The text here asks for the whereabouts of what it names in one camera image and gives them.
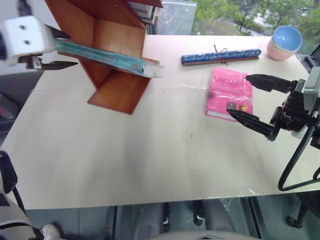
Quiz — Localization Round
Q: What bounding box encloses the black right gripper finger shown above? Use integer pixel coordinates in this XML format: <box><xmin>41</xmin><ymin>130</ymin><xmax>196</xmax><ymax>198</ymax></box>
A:
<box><xmin>245</xmin><ymin>73</ymin><xmax>293</xmax><ymax>94</ymax></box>
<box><xmin>225</xmin><ymin>108</ymin><xmax>279</xmax><ymax>143</ymax></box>

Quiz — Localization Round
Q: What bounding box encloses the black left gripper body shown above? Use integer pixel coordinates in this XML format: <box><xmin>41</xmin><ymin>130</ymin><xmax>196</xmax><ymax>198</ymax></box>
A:
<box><xmin>18</xmin><ymin>53</ymin><xmax>46</xmax><ymax>71</ymax></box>

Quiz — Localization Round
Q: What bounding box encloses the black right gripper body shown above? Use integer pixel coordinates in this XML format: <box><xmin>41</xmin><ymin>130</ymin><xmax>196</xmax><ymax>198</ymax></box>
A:
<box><xmin>269</xmin><ymin>79</ymin><xmax>317</xmax><ymax>133</ymax></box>

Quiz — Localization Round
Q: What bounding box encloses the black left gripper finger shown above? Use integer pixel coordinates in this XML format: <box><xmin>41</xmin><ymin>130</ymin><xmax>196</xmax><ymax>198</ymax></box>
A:
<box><xmin>40</xmin><ymin>60</ymin><xmax>79</xmax><ymax>72</ymax></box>
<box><xmin>44</xmin><ymin>23</ymin><xmax>72</xmax><ymax>40</ymax></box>

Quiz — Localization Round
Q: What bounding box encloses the teal book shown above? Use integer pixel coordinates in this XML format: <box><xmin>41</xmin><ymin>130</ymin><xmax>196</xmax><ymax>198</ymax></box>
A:
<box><xmin>53</xmin><ymin>38</ymin><xmax>166</xmax><ymax>79</ymax></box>

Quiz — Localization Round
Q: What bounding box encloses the pink book in plastic wrap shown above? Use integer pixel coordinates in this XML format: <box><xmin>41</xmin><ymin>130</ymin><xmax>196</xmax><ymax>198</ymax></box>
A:
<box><xmin>205</xmin><ymin>67</ymin><xmax>254</xmax><ymax>123</ymax></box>

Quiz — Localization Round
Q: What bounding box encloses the brown wooden bookshelf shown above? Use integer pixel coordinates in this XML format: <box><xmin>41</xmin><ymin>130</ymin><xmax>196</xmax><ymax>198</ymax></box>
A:
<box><xmin>44</xmin><ymin>0</ymin><xmax>161</xmax><ymax>116</ymax></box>

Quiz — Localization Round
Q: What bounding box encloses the grey book with white pages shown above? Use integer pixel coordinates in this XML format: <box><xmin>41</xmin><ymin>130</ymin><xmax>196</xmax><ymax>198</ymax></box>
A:
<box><xmin>129</xmin><ymin>2</ymin><xmax>162</xmax><ymax>26</ymax></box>

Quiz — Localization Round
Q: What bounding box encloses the pink bowl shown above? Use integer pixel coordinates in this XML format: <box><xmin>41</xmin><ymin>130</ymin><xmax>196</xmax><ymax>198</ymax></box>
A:
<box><xmin>266</xmin><ymin>37</ymin><xmax>299</xmax><ymax>61</ymax></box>

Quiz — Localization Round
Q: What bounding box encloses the black device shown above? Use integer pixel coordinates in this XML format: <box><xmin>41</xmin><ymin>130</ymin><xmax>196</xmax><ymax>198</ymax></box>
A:
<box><xmin>303</xmin><ymin>55</ymin><xmax>320</xmax><ymax>74</ymax></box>

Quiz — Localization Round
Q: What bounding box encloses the light blue bowl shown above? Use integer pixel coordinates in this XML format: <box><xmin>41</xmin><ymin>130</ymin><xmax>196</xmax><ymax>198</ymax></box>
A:
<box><xmin>272</xmin><ymin>25</ymin><xmax>303</xmax><ymax>54</ymax></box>

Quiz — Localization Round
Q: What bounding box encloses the black and red object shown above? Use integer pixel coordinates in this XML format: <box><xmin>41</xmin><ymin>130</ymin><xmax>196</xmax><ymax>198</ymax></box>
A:
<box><xmin>0</xmin><ymin>93</ymin><xmax>20</xmax><ymax>120</ymax></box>

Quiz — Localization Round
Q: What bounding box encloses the blue patterned rolled scroll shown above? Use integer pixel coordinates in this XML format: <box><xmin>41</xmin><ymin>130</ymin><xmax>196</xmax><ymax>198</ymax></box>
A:
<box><xmin>180</xmin><ymin>47</ymin><xmax>262</xmax><ymax>67</ymax></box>

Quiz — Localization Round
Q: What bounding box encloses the black chair base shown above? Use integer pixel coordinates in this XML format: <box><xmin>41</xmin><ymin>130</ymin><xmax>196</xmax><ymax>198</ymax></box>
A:
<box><xmin>285</xmin><ymin>193</ymin><xmax>320</xmax><ymax>229</ymax></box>

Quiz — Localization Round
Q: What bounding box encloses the grey rounded robot body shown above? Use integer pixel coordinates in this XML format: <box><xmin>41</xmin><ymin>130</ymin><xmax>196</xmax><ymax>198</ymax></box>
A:
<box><xmin>149</xmin><ymin>229</ymin><xmax>254</xmax><ymax>240</ymax></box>

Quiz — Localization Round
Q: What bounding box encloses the white shoe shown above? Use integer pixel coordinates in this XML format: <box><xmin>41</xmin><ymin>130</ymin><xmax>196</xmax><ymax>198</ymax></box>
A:
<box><xmin>41</xmin><ymin>223</ymin><xmax>65</xmax><ymax>240</ymax></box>

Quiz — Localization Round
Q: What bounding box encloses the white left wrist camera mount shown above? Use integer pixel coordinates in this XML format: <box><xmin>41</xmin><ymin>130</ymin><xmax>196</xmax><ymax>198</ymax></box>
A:
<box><xmin>0</xmin><ymin>15</ymin><xmax>59</xmax><ymax>67</ymax></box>

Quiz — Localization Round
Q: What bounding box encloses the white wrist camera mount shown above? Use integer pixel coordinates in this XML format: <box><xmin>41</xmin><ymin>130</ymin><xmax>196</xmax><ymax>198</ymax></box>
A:
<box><xmin>291</xmin><ymin>65</ymin><xmax>320</xmax><ymax>149</ymax></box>
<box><xmin>0</xmin><ymin>15</ymin><xmax>59</xmax><ymax>67</ymax></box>

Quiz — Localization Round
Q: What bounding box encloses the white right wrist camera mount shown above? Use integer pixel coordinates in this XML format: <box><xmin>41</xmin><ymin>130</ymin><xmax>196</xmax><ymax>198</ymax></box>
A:
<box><xmin>291</xmin><ymin>65</ymin><xmax>320</xmax><ymax>149</ymax></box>

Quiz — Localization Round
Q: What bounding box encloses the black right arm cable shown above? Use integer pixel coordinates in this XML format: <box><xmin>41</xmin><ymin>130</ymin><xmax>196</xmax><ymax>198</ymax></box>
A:
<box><xmin>277</xmin><ymin>124</ymin><xmax>320</xmax><ymax>192</ymax></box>

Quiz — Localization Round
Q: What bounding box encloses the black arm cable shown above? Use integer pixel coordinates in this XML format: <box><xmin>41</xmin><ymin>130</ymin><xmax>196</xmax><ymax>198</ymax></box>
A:
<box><xmin>277</xmin><ymin>124</ymin><xmax>320</xmax><ymax>192</ymax></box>
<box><xmin>12</xmin><ymin>186</ymin><xmax>27</xmax><ymax>212</ymax></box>

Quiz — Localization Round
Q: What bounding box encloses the brown string tie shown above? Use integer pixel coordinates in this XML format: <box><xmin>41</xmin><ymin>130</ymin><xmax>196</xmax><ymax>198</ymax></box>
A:
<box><xmin>212</xmin><ymin>44</ymin><xmax>229</xmax><ymax>67</ymax></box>

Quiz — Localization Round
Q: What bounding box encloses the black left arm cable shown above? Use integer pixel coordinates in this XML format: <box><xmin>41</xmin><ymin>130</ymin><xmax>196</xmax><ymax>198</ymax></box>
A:
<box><xmin>12</xmin><ymin>186</ymin><xmax>27</xmax><ymax>212</ymax></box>

